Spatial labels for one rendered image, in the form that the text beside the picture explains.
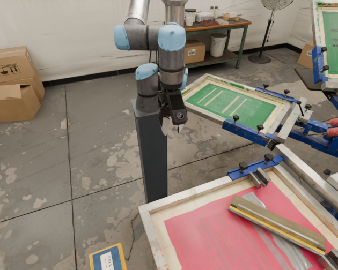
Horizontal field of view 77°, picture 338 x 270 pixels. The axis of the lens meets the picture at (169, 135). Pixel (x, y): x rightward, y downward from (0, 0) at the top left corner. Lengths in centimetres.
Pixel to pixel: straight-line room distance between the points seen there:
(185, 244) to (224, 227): 19
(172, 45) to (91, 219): 187
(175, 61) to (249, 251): 79
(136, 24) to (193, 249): 86
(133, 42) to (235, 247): 87
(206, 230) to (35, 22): 381
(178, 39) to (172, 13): 45
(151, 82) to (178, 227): 69
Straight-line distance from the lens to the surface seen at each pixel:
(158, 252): 94
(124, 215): 216
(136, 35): 72
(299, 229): 112
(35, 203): 255
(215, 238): 102
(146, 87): 111
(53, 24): 415
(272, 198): 120
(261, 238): 107
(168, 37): 61
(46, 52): 428
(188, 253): 98
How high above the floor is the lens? 188
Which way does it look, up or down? 41 degrees down
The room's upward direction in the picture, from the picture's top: straight up
